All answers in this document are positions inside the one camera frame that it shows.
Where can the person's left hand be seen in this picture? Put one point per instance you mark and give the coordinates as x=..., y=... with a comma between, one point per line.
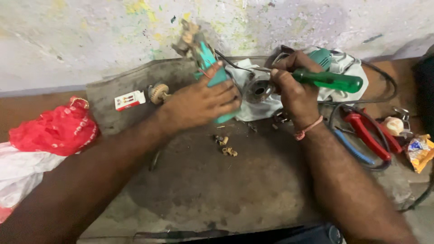
x=196, y=103

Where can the person's right hand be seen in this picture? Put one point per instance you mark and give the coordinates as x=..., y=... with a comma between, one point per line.
x=293, y=91

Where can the person's right fingers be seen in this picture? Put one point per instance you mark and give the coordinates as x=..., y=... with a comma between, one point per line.
x=291, y=66

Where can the teal angle grinder body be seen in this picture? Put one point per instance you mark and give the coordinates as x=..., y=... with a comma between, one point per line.
x=207, y=64

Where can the teal grinder rear cover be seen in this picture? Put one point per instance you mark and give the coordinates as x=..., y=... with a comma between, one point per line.
x=320, y=57

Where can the metal gear housing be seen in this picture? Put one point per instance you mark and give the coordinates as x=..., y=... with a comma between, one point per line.
x=258, y=88

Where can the small metal screws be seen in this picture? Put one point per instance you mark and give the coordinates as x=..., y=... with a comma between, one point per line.
x=280, y=118

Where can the white cloth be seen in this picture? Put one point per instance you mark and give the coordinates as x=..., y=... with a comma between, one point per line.
x=252, y=111

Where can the pink wrist thread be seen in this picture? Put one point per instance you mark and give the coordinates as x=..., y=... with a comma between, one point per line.
x=308, y=128

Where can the brass small parts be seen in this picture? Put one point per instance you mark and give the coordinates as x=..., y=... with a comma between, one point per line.
x=226, y=145

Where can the cream round object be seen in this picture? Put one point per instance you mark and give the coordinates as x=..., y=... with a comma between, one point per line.
x=394, y=126

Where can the grey stone work slab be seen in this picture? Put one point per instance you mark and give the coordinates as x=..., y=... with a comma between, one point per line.
x=210, y=169

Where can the beige armature gear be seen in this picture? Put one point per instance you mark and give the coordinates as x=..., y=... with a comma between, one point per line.
x=159, y=93

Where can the yellow snack wrapper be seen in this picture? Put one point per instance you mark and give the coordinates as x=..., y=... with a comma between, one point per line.
x=419, y=152

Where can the white red small box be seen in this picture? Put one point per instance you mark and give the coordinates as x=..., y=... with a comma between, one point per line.
x=130, y=100

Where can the person's dark trousers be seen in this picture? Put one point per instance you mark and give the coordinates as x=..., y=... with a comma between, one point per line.
x=298, y=235

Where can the red plastic bag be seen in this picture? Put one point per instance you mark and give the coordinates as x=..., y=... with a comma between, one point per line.
x=54, y=130

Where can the white plastic sheet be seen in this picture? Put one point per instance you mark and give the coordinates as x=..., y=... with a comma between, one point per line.
x=23, y=172

